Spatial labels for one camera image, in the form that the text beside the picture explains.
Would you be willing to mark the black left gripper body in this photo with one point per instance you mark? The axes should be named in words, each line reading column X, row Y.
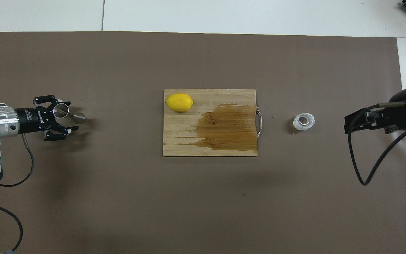
column 26, row 120

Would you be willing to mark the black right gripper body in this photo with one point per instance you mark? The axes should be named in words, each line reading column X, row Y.
column 402, row 116

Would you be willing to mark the steel double jigger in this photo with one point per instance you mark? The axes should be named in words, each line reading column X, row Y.
column 61, row 110

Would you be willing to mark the small clear plastic cup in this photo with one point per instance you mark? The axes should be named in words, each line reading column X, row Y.
column 303, row 121

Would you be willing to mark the brown paper table mat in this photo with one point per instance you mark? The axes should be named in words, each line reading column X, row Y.
column 118, row 211

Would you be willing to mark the yellow lemon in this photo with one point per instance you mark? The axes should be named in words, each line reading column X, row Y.
column 179, row 102

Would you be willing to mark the wooden cutting board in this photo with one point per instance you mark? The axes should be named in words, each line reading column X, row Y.
column 189, row 141

